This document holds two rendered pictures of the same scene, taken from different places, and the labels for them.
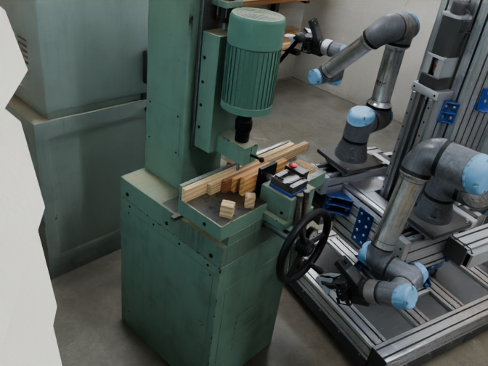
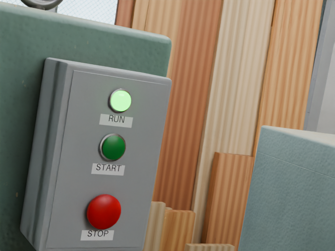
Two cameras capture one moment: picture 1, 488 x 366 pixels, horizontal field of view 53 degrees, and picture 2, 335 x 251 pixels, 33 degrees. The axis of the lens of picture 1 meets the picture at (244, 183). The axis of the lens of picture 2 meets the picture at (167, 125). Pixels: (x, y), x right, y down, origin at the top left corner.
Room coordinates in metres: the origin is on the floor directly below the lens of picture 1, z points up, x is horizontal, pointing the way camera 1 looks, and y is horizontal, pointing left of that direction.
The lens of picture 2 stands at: (2.10, -0.25, 1.49)
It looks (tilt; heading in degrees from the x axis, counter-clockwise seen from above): 6 degrees down; 111
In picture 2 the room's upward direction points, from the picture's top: 10 degrees clockwise
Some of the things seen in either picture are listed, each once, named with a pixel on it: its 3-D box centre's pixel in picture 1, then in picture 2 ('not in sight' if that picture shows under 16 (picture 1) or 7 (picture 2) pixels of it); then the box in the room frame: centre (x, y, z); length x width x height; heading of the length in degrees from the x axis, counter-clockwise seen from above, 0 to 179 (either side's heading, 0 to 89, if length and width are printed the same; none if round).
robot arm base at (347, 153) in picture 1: (353, 146); not in sight; (2.07, -0.47, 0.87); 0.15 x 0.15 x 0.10
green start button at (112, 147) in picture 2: not in sight; (113, 147); (1.89, 0.17, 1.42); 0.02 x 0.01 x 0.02; 52
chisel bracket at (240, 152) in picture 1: (236, 149); not in sight; (1.57, 0.04, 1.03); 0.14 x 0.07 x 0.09; 52
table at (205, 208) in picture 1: (266, 196); not in sight; (1.54, -0.09, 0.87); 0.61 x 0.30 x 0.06; 142
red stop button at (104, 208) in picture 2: not in sight; (103, 211); (1.89, 0.17, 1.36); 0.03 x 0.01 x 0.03; 52
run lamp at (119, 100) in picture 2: not in sight; (121, 100); (1.89, 0.17, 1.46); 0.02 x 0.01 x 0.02; 52
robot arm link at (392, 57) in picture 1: (387, 74); not in sight; (2.17, -0.56, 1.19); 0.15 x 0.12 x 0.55; 139
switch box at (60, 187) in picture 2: not in sight; (95, 156); (1.87, 0.19, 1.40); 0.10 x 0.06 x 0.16; 52
